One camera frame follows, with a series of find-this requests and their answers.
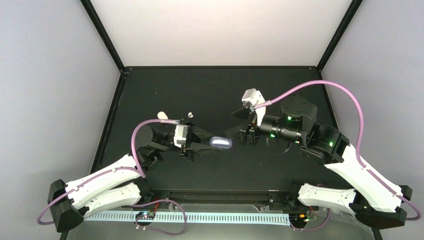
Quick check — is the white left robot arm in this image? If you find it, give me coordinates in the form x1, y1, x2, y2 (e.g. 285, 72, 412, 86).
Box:
43, 119, 233, 233

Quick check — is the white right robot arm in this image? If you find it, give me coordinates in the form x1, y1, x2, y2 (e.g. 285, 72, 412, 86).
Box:
226, 88, 412, 230

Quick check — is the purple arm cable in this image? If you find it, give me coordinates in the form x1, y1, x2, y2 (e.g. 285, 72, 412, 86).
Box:
256, 80, 422, 222
36, 119, 181, 226

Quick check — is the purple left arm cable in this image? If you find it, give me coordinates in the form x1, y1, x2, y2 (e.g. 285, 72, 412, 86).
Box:
36, 119, 181, 226

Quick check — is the light blue slotted cable duct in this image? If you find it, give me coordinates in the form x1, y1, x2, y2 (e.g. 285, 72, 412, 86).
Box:
86, 210, 290, 226

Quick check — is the white oval charging case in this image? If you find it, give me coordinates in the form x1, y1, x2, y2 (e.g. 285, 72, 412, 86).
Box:
157, 111, 169, 120

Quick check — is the small circuit board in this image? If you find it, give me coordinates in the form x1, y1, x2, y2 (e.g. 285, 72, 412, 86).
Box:
135, 211, 156, 221

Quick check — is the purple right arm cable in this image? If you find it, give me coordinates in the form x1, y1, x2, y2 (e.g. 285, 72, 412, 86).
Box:
256, 80, 422, 222

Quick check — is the lavender earbud charging case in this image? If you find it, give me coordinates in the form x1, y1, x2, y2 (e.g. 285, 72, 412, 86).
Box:
209, 136, 233, 150

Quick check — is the black frame rail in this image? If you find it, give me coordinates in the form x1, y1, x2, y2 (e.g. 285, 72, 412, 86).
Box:
137, 189, 299, 208

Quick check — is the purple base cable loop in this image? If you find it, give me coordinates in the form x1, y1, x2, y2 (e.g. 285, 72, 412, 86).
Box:
129, 198, 188, 237

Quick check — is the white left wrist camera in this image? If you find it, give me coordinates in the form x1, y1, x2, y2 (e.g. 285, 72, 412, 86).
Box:
173, 124, 189, 148

